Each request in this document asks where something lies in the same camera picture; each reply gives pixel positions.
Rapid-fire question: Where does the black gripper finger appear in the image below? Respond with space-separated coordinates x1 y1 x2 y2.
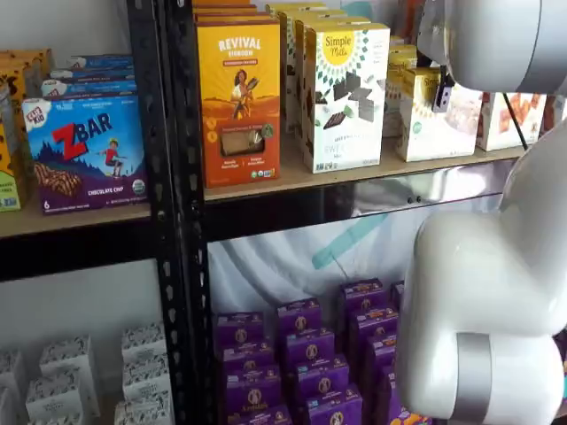
432 66 454 112

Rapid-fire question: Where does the small white yellow-label box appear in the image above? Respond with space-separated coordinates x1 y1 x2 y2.
395 67 485 163
382 55 420 139
388 42 419 68

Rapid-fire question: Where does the white orange cracker box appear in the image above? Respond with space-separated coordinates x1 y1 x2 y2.
475 90 549 153

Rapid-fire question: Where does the tall white Simple Mills box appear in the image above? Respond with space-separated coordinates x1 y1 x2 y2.
265 2 330 15
302 22 392 175
284 9 349 135
293 16 374 152

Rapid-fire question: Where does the white red snack box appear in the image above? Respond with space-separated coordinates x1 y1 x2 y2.
541 93 567 135

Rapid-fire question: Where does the orange Revival cracker box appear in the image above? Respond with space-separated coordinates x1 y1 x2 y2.
196 21 283 189
193 11 274 26
192 3 260 14

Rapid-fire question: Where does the black metal shelf rack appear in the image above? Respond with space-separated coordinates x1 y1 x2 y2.
161 0 531 425
0 0 190 425

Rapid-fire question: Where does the purple Annie's hidden veggies box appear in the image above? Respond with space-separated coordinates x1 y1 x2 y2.
365 334 400 382
347 304 400 351
376 367 433 425
339 277 384 315

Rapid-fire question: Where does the purple Annie's bunny grahams box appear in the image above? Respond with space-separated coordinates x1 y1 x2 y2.
292 355 351 399
283 328 337 371
220 341 276 377
223 365 284 413
229 403 293 425
276 298 323 337
305 383 364 425
214 312 266 351

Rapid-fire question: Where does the blue purple ZBAR box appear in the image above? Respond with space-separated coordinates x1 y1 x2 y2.
21 94 150 216
66 53 135 71
41 79 138 101
48 67 136 83

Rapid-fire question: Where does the orange brown-spotted snack box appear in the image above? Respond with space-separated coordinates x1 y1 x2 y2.
0 48 57 97

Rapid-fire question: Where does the yellow green snack box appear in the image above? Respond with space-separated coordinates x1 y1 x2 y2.
0 70 35 213

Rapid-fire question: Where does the white patterned carton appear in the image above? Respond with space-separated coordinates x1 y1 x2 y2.
122 353 172 399
113 389 175 425
120 322 167 362
25 375 86 420
0 349 27 399
26 411 85 425
38 335 97 386

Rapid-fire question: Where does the thin black cable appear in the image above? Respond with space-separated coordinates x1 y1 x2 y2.
501 91 530 152

